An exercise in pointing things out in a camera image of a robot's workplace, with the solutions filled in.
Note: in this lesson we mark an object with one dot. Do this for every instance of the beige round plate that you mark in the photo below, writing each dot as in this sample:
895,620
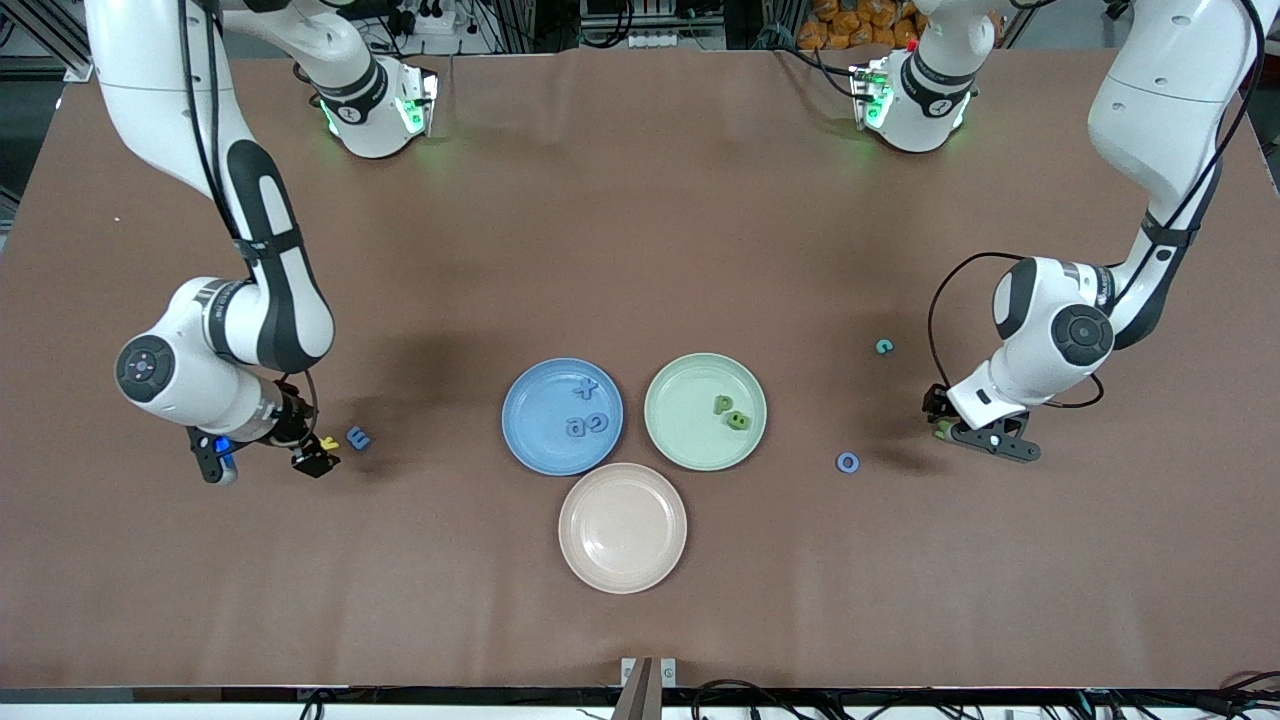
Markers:
622,530

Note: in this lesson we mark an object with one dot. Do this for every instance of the black table edge rail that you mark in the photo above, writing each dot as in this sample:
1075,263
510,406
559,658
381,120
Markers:
450,693

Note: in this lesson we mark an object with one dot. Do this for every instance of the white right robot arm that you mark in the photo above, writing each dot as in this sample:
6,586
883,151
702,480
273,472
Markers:
180,370

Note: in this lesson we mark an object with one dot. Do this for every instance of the blue letter O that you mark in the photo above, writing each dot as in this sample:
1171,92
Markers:
840,463

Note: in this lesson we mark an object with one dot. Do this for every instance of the aluminium frame profile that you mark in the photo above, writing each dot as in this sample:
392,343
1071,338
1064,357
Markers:
1260,50
40,68

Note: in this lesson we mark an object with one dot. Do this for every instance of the red object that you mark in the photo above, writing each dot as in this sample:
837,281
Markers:
1260,75

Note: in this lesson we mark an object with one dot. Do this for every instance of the green letter P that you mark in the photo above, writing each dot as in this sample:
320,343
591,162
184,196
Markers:
717,404

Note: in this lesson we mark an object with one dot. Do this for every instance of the green letter B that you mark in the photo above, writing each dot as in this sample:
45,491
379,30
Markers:
746,420

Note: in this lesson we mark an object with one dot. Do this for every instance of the blue round plate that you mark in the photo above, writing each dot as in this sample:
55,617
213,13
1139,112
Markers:
545,430

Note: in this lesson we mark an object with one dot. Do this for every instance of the white power strip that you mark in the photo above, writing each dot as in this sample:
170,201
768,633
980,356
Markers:
430,20
660,40

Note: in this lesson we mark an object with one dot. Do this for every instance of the blue letter m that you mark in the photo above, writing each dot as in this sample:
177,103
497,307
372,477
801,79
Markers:
358,438

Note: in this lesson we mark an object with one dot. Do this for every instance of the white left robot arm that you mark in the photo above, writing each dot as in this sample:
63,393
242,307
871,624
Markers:
1010,375

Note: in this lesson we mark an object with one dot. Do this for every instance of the orange fruit bag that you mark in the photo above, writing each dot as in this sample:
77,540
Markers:
850,25

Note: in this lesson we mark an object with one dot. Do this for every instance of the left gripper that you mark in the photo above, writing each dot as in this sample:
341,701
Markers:
937,404

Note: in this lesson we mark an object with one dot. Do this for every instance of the blue letter x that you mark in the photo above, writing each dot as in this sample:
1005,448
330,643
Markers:
587,390

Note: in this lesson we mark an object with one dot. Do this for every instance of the grey metal bracket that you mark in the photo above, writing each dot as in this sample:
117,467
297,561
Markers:
645,695

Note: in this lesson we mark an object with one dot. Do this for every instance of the green round plate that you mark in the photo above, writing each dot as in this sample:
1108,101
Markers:
690,430

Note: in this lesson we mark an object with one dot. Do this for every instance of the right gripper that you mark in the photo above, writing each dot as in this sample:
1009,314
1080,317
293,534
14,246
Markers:
293,417

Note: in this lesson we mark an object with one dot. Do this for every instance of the blue capital letter G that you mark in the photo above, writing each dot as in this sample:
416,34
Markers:
589,422

